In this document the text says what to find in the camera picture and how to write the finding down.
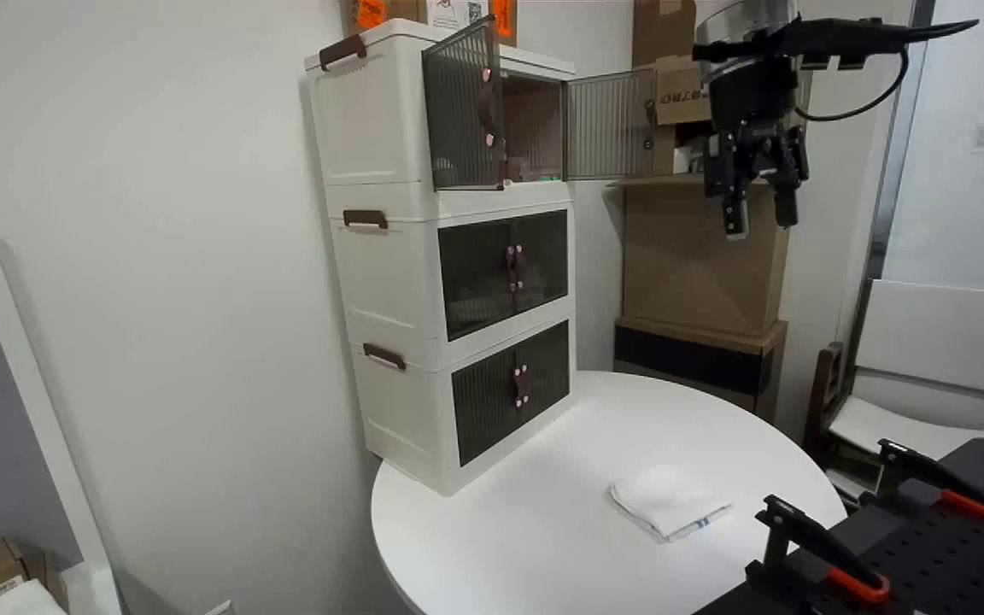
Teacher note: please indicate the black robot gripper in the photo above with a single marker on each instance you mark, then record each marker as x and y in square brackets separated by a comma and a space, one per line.
[752, 134]

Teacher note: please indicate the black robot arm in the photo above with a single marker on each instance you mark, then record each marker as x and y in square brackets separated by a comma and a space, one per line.
[813, 46]

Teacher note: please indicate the smoked right cabinet door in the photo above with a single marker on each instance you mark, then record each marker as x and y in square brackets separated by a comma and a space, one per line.
[610, 129]

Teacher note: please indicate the smoked cabinet door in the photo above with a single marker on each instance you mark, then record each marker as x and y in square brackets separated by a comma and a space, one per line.
[463, 95]
[610, 129]

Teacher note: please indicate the smoked left cabinet door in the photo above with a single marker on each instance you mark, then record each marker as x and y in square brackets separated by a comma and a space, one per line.
[463, 95]

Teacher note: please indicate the white three-tier storage cabinet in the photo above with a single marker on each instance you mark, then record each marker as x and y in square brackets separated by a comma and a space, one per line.
[459, 304]

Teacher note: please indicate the large brown cardboard box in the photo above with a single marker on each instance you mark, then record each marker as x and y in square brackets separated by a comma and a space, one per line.
[685, 273]

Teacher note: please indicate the upper stacked cardboard box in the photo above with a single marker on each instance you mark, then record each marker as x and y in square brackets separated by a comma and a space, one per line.
[677, 104]

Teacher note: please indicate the black box under cardboard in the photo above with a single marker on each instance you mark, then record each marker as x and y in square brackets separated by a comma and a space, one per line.
[733, 367]

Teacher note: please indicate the white panel at right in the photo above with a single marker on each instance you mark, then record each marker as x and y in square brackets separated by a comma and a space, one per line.
[923, 332]

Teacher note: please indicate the cardboard box with orange labels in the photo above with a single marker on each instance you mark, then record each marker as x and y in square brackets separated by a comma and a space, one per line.
[438, 15]

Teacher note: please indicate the black orange clamp far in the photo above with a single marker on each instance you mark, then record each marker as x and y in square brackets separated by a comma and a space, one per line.
[898, 467]

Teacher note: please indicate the black orange clamp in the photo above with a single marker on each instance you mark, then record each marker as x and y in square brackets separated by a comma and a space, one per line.
[840, 570]
[898, 467]

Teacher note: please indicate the folded white cloth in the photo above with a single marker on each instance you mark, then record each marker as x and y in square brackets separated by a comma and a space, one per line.
[664, 499]

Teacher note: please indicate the black orange clamp near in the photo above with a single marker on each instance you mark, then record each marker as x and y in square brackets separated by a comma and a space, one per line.
[840, 570]

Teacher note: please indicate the white framed board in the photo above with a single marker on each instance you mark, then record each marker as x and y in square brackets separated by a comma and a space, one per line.
[41, 499]

